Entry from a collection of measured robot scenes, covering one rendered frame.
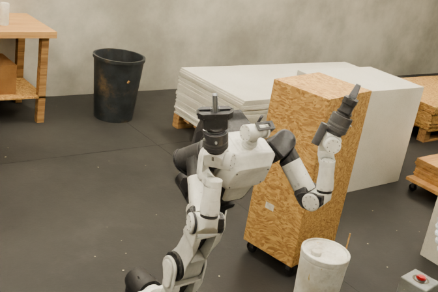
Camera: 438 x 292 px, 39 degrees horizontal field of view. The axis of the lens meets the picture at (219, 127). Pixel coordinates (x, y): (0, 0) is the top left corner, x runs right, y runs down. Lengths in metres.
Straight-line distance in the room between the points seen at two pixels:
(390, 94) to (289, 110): 1.86
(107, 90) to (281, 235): 2.77
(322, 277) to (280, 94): 1.14
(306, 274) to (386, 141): 2.29
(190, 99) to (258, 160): 3.71
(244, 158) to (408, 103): 3.58
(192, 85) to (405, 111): 2.02
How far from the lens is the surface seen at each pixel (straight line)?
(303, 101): 3.85
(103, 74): 6.23
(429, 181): 6.08
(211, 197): 2.22
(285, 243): 4.17
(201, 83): 6.01
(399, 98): 5.77
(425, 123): 7.58
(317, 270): 3.83
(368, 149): 5.69
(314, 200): 2.63
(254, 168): 2.51
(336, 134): 2.56
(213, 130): 2.11
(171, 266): 2.96
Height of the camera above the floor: 2.24
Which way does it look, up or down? 20 degrees down
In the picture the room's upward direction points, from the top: 9 degrees clockwise
